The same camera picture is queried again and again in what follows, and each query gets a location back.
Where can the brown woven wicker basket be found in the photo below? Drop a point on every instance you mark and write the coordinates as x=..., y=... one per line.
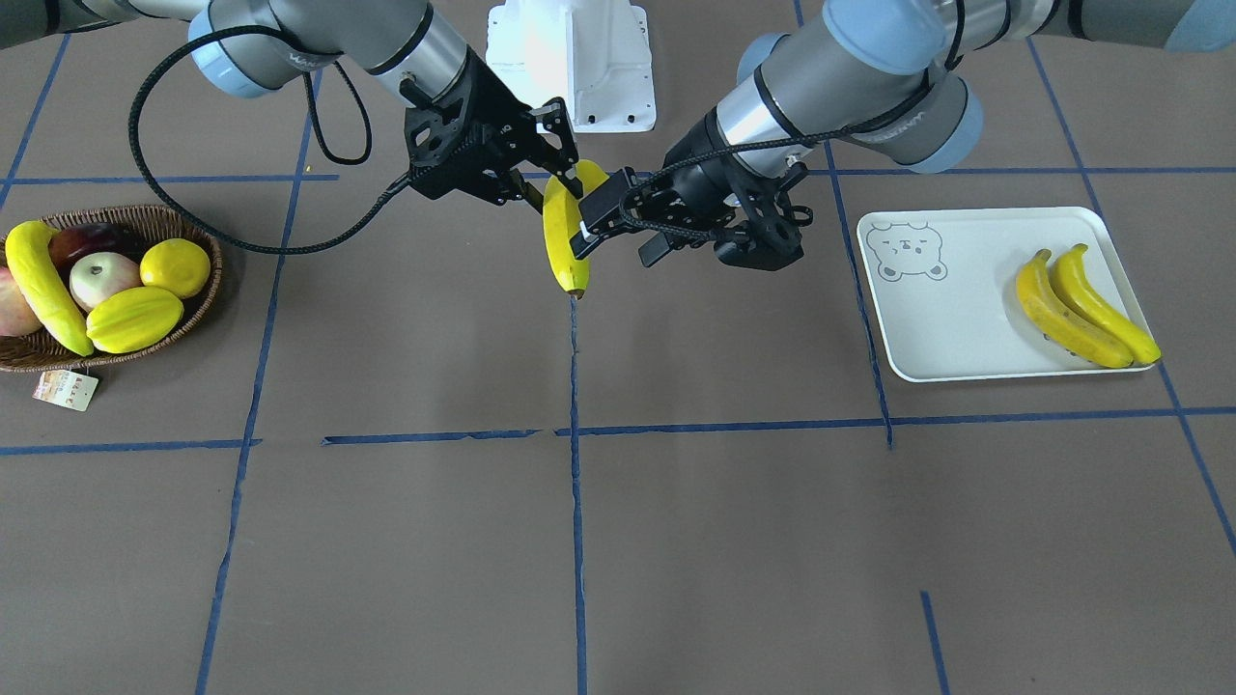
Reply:
x=153, y=223

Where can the paper price tag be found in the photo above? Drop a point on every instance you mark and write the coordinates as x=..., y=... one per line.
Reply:
x=66, y=388

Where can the pale pink apple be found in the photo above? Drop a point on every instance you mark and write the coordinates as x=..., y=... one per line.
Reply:
x=96, y=277

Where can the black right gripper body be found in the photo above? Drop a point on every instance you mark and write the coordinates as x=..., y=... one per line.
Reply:
x=498, y=108

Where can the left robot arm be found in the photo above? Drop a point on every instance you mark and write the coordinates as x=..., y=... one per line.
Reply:
x=878, y=74

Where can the dull yellow speckled banana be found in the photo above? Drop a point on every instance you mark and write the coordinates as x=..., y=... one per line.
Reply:
x=1058, y=322

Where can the bright yellow plastic banana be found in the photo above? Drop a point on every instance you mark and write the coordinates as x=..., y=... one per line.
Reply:
x=1070, y=283

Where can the yellow lemon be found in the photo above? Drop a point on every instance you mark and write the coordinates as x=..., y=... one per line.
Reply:
x=176, y=265

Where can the white rectangular bear tray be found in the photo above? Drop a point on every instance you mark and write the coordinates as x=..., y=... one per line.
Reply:
x=943, y=285

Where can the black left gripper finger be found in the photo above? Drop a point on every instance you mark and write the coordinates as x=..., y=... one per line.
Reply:
x=605, y=213
x=658, y=247

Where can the yellow starfruit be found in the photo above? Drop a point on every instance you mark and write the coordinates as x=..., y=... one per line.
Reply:
x=134, y=319

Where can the red pink apple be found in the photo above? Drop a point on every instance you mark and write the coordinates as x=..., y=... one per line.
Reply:
x=17, y=317

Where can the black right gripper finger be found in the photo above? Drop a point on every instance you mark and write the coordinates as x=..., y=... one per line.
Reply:
x=554, y=147
x=532, y=195

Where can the yellow banana in basket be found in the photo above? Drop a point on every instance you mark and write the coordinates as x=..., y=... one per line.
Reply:
x=28, y=258

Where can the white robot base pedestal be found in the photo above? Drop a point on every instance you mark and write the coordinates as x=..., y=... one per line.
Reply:
x=595, y=55

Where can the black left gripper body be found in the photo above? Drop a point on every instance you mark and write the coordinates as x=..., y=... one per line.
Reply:
x=697, y=161

